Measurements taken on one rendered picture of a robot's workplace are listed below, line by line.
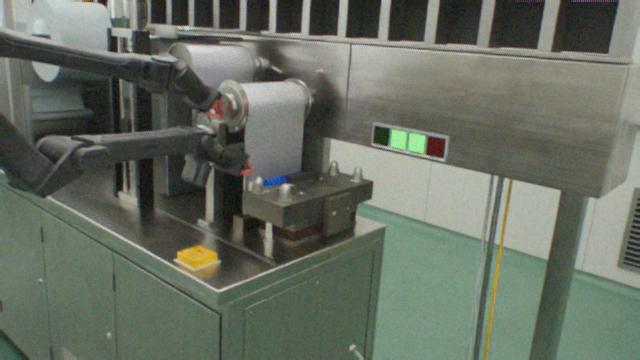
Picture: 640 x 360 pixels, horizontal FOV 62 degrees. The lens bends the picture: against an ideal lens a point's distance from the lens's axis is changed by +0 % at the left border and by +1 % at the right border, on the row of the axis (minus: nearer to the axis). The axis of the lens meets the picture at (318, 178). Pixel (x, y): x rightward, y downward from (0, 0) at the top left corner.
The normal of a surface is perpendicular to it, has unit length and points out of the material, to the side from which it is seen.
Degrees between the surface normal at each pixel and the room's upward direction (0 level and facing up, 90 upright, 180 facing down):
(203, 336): 90
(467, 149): 90
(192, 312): 90
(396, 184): 90
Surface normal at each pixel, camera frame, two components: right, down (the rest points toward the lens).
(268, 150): 0.75, 0.22
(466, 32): -0.66, 0.16
